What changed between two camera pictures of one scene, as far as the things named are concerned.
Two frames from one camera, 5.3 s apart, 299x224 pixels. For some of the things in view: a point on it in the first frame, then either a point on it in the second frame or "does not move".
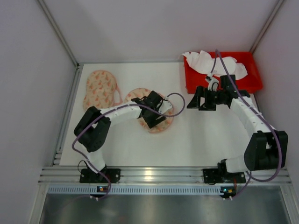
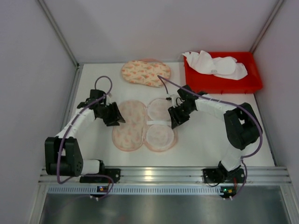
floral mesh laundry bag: [168, 113] → [145, 72]
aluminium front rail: [71, 175] does not move
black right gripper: [208, 99] → [178, 114]
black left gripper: [153, 119] → [111, 114]
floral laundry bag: [100, 91] → [136, 125]
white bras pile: [203, 62] does not move
